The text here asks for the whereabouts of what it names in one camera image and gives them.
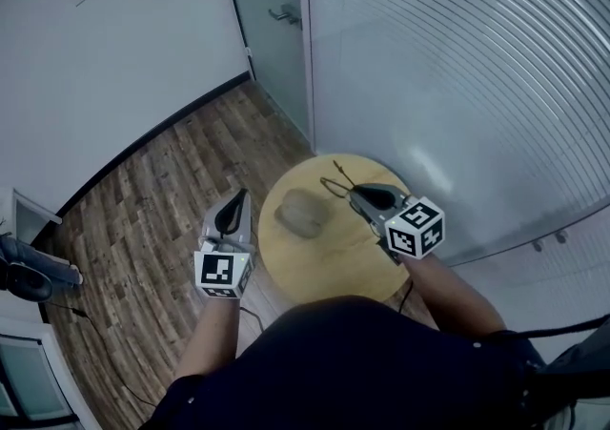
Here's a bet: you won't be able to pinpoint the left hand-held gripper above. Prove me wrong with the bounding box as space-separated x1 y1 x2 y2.
193 188 255 299

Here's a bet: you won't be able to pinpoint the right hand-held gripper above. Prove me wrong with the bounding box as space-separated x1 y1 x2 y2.
349 183 445 266

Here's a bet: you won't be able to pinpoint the eyeglasses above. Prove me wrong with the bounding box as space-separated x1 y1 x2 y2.
319 159 363 203

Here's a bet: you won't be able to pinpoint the beige glasses case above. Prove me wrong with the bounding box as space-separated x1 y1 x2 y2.
274 188 330 238

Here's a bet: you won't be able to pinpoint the grey shoulder bag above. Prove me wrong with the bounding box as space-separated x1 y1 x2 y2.
547 327 610 430

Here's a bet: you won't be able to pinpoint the person's left forearm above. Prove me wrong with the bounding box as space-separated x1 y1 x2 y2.
173 297 239 379

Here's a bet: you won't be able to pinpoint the person's right forearm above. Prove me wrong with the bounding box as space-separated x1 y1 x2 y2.
403 254 506 337

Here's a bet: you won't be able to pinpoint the round wooden side table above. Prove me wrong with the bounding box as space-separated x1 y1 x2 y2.
256 153 416 308

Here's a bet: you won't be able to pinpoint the frosted glass door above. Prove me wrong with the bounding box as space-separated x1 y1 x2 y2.
221 0 315 143

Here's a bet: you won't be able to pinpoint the person's dark shirt torso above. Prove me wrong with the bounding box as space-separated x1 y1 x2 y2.
152 294 547 430

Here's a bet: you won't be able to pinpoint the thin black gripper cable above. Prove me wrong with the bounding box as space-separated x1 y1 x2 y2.
237 306 266 334

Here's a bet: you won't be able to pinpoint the thin black floor cable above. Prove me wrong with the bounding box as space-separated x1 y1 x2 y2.
47 301 158 408

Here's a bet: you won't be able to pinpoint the metal door handle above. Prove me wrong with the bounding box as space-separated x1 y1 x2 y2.
268 3 302 29

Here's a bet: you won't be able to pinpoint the thick black gripper cable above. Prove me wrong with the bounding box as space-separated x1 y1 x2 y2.
397 279 610 341

